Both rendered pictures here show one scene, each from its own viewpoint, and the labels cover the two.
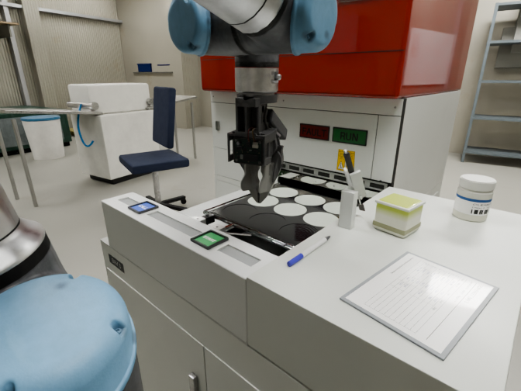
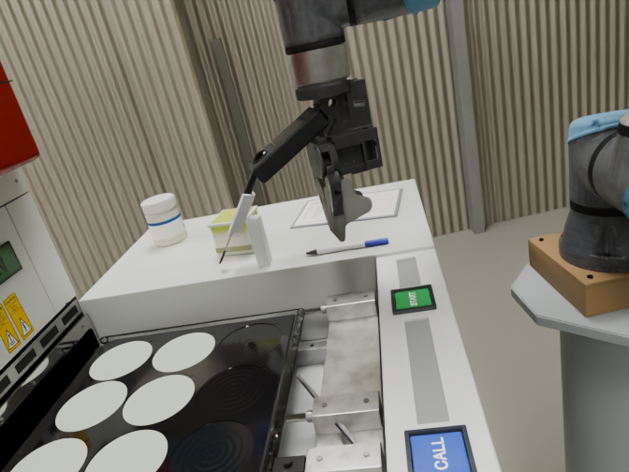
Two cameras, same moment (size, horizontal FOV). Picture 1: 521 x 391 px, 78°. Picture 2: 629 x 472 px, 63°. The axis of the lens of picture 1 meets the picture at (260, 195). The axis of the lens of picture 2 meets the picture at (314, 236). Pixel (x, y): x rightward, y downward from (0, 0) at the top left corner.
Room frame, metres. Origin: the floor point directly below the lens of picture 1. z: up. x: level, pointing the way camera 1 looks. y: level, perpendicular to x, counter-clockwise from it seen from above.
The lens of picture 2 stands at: (0.99, 0.55, 1.32)
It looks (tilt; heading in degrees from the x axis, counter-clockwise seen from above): 22 degrees down; 239
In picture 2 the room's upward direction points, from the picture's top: 13 degrees counter-clockwise
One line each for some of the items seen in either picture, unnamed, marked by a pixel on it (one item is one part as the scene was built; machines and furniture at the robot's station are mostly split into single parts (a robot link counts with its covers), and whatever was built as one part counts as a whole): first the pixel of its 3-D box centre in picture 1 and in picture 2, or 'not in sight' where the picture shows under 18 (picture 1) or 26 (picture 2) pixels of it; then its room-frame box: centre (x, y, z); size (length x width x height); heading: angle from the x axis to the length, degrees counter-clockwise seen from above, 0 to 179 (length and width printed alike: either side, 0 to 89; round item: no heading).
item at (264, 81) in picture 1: (258, 81); (318, 67); (0.59, 0.00, 1.27); 0.08 x 0.08 x 0.05
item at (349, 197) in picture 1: (352, 196); (246, 228); (0.66, -0.20, 1.03); 0.06 x 0.04 x 0.13; 139
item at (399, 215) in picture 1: (398, 214); (237, 230); (0.63, -0.30, 1.00); 0.07 x 0.07 x 0.07; 40
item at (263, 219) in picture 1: (290, 209); (159, 400); (0.90, -0.09, 0.90); 0.34 x 0.34 x 0.01; 49
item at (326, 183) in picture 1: (322, 192); (20, 424); (1.07, -0.22, 0.89); 0.44 x 0.02 x 0.10; 49
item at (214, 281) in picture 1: (176, 250); (431, 409); (0.67, 0.20, 0.89); 0.55 x 0.09 x 0.14; 49
